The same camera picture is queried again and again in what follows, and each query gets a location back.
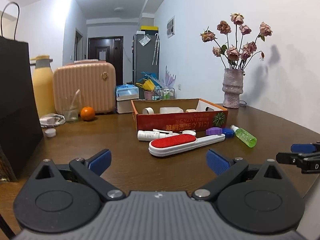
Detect yellow box on refrigerator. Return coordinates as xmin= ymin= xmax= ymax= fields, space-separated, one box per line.
xmin=140 ymin=25 xmax=158 ymax=31

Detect grey refrigerator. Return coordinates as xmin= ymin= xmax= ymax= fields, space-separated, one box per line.
xmin=132 ymin=34 xmax=159 ymax=85

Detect pink ribbed suitcase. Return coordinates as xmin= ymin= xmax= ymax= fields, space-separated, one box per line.
xmin=53 ymin=60 xmax=116 ymax=114

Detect small white cap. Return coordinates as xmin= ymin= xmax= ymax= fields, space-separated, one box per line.
xmin=44 ymin=128 xmax=56 ymax=138

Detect white threaded lid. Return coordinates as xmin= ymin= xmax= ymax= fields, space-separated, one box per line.
xmin=182 ymin=130 xmax=196 ymax=136

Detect yellow thermos jug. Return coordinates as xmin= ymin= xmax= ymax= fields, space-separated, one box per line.
xmin=30 ymin=55 xmax=55 ymax=118

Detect clear glass with straw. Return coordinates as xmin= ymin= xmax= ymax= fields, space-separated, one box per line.
xmin=61 ymin=89 xmax=80 ymax=122

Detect white tape roll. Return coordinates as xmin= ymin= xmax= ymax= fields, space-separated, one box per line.
xmin=142 ymin=107 xmax=155 ymax=115

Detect black paper bag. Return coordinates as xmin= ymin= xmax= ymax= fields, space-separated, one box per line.
xmin=0 ymin=1 xmax=45 ymax=182

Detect wire rack with bottles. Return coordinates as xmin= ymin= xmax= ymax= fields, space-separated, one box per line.
xmin=153 ymin=87 xmax=175 ymax=100

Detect orange fruit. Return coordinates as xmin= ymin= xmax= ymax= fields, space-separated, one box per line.
xmin=80 ymin=106 xmax=95 ymax=121

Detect translucent white plastic container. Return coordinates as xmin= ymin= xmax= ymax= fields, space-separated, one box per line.
xmin=159 ymin=107 xmax=184 ymax=114

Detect blue round lid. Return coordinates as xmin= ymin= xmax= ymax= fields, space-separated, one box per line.
xmin=221 ymin=128 xmax=234 ymax=138

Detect small yellow white container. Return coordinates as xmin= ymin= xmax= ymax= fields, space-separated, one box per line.
xmin=185 ymin=109 xmax=198 ymax=113

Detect purple round lid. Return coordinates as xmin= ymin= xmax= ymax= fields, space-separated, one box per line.
xmin=206 ymin=127 xmax=223 ymax=135

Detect dark brown door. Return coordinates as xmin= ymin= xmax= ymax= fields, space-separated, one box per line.
xmin=87 ymin=36 xmax=124 ymax=86

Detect green spray bottle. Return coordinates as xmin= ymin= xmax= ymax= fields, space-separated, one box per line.
xmin=231 ymin=125 xmax=257 ymax=148

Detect white spray bottle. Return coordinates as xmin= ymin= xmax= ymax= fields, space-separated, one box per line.
xmin=137 ymin=129 xmax=178 ymax=142

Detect blue white tissue box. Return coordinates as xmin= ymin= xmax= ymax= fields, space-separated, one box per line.
xmin=116 ymin=84 xmax=139 ymax=114

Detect pink ceramic vase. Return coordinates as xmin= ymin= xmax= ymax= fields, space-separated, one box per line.
xmin=222 ymin=68 xmax=244 ymax=109

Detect red cardboard box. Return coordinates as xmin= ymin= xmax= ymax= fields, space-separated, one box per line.
xmin=131 ymin=98 xmax=228 ymax=132

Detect yellow watering can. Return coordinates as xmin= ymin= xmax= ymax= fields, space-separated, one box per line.
xmin=136 ymin=79 xmax=156 ymax=92

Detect red white lint brush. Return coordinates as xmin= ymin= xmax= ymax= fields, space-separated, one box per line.
xmin=149 ymin=134 xmax=225 ymax=157

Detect dried pink roses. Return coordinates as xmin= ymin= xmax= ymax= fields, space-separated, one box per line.
xmin=200 ymin=13 xmax=273 ymax=72

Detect white charger with cable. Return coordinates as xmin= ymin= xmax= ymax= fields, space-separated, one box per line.
xmin=40 ymin=113 xmax=66 ymax=128

